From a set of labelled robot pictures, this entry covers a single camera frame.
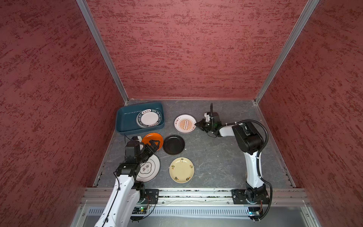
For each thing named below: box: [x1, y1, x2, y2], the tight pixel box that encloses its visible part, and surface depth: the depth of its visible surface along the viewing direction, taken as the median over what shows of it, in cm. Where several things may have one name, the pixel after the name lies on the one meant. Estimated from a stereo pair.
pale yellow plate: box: [168, 157, 195, 184], surface depth 85 cm
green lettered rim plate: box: [135, 108, 163, 128], surface depth 106 cm
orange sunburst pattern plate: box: [173, 113, 198, 134], surface depth 106 cm
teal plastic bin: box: [115, 102, 165, 135], surface depth 106 cm
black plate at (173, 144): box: [163, 134, 185, 155], surface depth 94 cm
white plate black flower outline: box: [135, 154, 161, 183], surface depth 85 cm
